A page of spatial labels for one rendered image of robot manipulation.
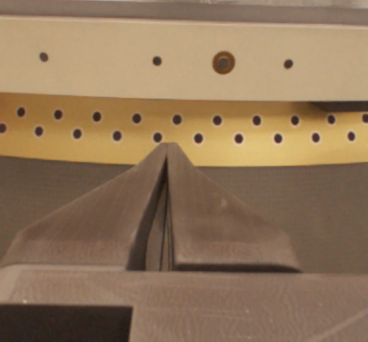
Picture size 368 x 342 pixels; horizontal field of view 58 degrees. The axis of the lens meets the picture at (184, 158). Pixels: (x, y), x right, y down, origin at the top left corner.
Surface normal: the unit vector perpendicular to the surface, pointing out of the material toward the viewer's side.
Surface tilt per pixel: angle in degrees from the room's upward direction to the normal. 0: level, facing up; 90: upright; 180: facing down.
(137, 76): 90
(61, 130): 62
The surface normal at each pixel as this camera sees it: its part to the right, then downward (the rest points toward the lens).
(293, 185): 0.12, -0.04
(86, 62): -0.07, 0.44
